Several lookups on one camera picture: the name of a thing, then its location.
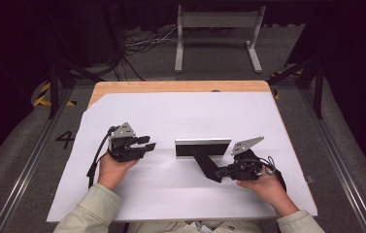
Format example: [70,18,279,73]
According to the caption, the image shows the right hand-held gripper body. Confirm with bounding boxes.
[229,136,266,183]

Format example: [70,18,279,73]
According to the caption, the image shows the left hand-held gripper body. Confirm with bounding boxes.
[107,121,147,163]

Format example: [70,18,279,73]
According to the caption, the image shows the black rectangular bar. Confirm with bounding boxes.
[174,137,233,184]

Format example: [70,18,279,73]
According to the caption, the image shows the person's left hand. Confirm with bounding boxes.
[97,150,140,192]

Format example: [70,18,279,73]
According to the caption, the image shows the person's right hand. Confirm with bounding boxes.
[236,165,289,212]

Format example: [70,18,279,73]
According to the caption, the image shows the white paper sheet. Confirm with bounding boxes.
[46,91,318,223]

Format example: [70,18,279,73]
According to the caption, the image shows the person's beige jacket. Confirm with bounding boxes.
[126,218,280,233]

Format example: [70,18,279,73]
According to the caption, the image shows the wooden table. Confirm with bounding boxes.
[87,80,316,202]

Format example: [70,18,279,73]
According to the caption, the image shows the yellow black floor tape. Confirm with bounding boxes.
[270,69,302,101]
[33,82,77,108]

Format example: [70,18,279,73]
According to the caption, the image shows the black metal stand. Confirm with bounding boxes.
[267,56,326,120]
[43,0,106,120]

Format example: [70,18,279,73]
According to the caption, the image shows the white metal stand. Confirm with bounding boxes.
[174,4,266,74]

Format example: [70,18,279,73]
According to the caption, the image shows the grey right gripper cable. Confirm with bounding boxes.
[253,155,287,192]

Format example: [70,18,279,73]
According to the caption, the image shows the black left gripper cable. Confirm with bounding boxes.
[85,125,120,189]

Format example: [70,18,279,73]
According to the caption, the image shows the black floor cables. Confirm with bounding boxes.
[112,52,147,83]

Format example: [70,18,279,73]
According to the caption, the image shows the metal floor rail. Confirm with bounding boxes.
[299,86,366,233]
[0,86,76,233]

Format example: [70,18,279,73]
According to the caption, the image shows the white floor cables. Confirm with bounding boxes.
[123,26,179,54]

